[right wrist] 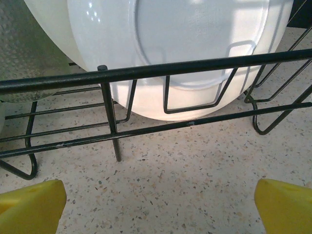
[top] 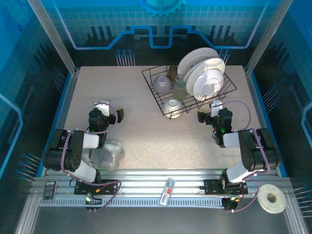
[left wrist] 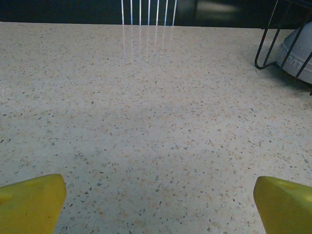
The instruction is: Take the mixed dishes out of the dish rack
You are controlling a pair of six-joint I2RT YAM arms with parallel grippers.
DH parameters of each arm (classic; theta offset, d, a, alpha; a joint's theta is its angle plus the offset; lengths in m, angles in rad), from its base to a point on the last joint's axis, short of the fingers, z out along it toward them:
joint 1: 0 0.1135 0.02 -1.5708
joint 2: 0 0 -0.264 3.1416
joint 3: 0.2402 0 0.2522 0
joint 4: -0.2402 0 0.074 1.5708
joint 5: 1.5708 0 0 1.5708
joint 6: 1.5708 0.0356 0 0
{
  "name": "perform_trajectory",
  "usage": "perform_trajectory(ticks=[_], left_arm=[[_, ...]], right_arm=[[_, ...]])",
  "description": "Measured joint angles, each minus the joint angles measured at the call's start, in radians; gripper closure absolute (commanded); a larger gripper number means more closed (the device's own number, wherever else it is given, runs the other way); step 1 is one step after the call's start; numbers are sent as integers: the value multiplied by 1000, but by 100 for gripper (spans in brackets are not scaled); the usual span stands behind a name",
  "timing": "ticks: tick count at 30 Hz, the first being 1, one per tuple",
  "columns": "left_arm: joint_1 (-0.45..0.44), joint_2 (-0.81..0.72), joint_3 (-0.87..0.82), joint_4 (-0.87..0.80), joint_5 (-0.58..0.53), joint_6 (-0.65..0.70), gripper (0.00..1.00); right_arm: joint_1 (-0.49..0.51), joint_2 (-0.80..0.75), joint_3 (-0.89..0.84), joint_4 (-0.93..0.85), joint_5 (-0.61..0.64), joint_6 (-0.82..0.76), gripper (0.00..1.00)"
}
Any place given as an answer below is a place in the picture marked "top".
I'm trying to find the plate with green stripes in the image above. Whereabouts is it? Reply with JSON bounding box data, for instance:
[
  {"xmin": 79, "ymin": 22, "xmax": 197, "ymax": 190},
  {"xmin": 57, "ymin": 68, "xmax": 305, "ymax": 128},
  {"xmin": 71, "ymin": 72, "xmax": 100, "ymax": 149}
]
[{"xmin": 193, "ymin": 69, "xmax": 224, "ymax": 101}]

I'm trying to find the pale green ceramic bowl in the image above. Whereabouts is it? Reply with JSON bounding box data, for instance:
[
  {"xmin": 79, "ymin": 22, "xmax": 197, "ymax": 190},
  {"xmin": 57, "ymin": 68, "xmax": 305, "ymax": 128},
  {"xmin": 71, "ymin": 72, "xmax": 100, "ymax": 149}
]
[{"xmin": 162, "ymin": 98, "xmax": 183, "ymax": 119}]

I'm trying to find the pale green textured cup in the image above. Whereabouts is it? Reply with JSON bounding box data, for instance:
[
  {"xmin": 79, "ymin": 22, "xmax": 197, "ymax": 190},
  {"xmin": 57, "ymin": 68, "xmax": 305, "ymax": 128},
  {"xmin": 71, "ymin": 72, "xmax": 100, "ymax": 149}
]
[{"xmin": 172, "ymin": 81, "xmax": 187, "ymax": 102}]

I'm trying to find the black wire dish rack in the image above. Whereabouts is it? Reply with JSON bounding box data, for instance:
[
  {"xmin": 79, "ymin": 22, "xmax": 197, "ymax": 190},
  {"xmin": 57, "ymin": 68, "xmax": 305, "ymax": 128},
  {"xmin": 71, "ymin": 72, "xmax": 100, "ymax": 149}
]
[{"xmin": 141, "ymin": 64, "xmax": 237, "ymax": 119}]

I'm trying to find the plate with pastel patches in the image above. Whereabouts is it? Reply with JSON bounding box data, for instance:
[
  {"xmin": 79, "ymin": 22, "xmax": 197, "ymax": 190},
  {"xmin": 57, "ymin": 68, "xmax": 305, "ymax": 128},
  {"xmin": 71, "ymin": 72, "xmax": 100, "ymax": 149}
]
[{"xmin": 183, "ymin": 57, "xmax": 226, "ymax": 96}]

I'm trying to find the amber textured cup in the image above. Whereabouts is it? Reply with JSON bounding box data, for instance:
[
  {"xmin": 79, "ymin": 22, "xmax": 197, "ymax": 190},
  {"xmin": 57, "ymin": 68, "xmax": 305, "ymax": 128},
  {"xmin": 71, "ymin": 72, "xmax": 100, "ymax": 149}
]
[{"xmin": 168, "ymin": 65, "xmax": 178, "ymax": 82}]

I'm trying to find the crumpled clear plastic bag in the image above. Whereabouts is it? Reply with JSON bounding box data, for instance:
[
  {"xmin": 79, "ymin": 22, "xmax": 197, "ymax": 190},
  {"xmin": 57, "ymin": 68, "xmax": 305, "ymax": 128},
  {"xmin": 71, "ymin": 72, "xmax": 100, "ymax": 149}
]
[{"xmin": 90, "ymin": 138, "xmax": 126, "ymax": 171}]

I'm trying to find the clear tag with red label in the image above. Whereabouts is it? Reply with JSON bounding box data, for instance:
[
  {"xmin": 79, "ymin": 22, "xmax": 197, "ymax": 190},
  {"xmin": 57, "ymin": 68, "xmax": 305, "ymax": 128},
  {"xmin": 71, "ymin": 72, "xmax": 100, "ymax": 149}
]
[{"xmin": 159, "ymin": 177, "xmax": 176, "ymax": 207}]

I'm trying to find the small black device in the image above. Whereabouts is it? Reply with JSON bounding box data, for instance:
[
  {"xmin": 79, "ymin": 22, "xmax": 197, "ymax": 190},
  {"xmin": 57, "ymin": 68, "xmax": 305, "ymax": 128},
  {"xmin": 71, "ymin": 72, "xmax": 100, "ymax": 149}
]
[{"xmin": 43, "ymin": 180, "xmax": 58, "ymax": 198}]

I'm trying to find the white tape roll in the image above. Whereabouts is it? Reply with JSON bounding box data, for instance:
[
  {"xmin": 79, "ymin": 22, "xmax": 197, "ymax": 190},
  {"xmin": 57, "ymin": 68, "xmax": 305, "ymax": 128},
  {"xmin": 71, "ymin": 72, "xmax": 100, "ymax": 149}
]
[{"xmin": 257, "ymin": 184, "xmax": 287, "ymax": 215}]

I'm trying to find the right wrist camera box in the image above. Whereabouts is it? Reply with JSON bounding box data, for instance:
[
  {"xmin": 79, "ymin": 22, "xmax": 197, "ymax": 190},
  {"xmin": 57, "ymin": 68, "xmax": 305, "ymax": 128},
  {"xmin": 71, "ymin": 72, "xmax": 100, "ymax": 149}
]
[{"xmin": 211, "ymin": 100, "xmax": 224, "ymax": 117}]

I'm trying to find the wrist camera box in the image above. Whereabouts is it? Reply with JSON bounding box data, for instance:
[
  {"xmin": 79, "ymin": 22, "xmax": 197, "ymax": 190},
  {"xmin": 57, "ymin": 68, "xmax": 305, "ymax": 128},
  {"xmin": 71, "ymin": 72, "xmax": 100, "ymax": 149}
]
[
  {"xmin": 211, "ymin": 100, "xmax": 224, "ymax": 117},
  {"xmin": 94, "ymin": 99, "xmax": 111, "ymax": 117}
]

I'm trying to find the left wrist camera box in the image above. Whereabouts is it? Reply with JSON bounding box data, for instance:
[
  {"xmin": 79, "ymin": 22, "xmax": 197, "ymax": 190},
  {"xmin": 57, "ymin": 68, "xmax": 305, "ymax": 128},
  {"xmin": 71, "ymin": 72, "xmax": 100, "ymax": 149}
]
[{"xmin": 94, "ymin": 99, "xmax": 111, "ymax": 117}]

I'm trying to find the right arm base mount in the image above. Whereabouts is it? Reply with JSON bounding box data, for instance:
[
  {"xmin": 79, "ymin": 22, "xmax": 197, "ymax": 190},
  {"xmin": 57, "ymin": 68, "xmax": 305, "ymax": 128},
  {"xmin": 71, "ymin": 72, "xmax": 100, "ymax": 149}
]
[{"xmin": 203, "ymin": 179, "xmax": 249, "ymax": 195}]

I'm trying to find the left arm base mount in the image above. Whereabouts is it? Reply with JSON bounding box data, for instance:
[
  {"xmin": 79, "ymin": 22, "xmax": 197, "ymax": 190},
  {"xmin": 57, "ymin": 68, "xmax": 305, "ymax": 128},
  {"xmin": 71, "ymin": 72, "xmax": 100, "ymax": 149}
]
[{"xmin": 74, "ymin": 179, "xmax": 117, "ymax": 195}]

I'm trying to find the slotted grey cable duct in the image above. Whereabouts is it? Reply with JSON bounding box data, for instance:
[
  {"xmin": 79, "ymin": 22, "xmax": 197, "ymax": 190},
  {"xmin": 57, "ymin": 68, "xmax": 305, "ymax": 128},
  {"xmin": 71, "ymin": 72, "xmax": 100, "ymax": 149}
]
[{"xmin": 39, "ymin": 197, "xmax": 226, "ymax": 208}]

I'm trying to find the aluminium frame post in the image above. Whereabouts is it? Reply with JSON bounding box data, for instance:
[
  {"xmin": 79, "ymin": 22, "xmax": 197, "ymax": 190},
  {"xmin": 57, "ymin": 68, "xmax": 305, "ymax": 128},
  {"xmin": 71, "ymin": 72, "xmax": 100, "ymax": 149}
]
[
  {"xmin": 26, "ymin": 0, "xmax": 81, "ymax": 74},
  {"xmin": 245, "ymin": 0, "xmax": 293, "ymax": 75}
]

